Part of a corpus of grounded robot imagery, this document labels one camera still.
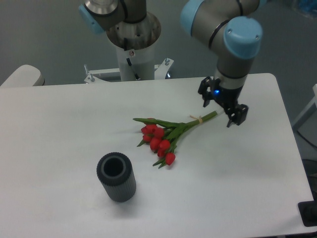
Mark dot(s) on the dark grey ribbed vase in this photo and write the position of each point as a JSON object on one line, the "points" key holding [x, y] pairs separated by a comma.
{"points": [[115, 172]]}

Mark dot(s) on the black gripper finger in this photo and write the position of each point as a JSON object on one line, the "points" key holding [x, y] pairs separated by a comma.
{"points": [[205, 90], [236, 113]]}

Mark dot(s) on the white furniture frame right edge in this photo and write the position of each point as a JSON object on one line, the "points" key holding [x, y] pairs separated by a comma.
{"points": [[306, 112]]}

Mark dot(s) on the red tulip bouquet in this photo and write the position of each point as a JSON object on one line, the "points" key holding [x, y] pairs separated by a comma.
{"points": [[162, 136]]}

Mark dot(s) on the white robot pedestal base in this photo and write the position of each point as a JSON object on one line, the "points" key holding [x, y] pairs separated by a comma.
{"points": [[135, 45]]}

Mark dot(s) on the white chair armrest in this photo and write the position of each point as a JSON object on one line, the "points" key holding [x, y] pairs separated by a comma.
{"points": [[25, 76]]}

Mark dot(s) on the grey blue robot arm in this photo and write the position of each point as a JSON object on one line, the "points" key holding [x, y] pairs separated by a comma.
{"points": [[224, 26]]}

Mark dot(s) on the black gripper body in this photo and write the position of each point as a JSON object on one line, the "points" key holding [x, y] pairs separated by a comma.
{"points": [[227, 98]]}

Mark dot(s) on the black box at table corner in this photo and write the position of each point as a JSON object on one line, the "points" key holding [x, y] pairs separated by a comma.
{"points": [[308, 212]]}

